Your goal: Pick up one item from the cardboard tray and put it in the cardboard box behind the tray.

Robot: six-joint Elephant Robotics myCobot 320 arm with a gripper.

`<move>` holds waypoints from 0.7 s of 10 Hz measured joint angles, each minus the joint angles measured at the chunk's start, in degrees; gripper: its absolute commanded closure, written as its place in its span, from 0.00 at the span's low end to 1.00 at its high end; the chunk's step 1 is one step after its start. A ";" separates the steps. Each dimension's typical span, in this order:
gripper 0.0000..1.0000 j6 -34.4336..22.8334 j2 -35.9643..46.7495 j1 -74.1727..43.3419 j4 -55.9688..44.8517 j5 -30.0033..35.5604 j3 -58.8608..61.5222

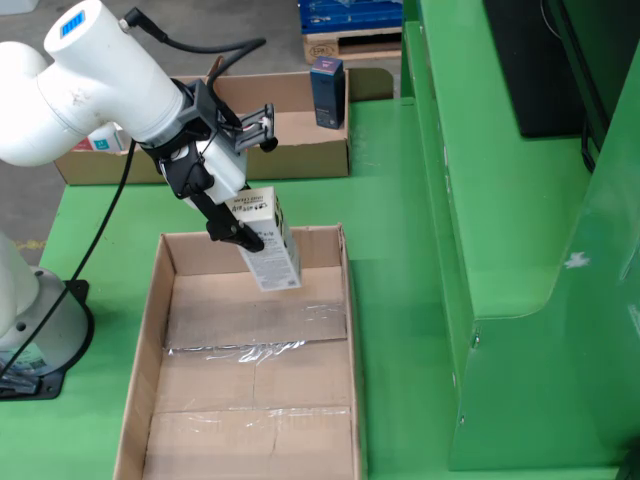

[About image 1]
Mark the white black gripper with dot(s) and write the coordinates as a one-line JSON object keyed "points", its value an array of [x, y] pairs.
{"points": [[222, 165]]}

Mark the white hand cream box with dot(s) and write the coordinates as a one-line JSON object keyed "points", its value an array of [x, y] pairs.
{"points": [[272, 265]]}

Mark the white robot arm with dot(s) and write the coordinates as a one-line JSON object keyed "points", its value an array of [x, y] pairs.
{"points": [[100, 90]]}

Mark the shallow cardboard tray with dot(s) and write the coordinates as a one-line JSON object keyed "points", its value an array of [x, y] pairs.
{"points": [[250, 380]]}

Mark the dark blue product box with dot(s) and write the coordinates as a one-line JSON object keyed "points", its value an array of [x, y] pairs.
{"points": [[327, 95]]}

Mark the white bottle red teal label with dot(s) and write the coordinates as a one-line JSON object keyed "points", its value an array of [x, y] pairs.
{"points": [[102, 142]]}

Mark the wooden pallet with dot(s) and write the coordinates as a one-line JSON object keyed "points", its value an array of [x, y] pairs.
{"points": [[320, 50]]}

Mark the green metal shelf unit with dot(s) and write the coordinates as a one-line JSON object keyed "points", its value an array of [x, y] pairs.
{"points": [[500, 200]]}

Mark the white plastic container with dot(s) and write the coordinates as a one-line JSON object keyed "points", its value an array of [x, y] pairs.
{"points": [[15, 4]]}

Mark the black monitor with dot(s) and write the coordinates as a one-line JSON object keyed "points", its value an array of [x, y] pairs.
{"points": [[530, 60]]}

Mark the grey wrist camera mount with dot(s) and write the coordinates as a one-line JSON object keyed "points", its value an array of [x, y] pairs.
{"points": [[200, 112]]}

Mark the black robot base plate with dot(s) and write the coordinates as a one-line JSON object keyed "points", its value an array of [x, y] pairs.
{"points": [[50, 387]]}

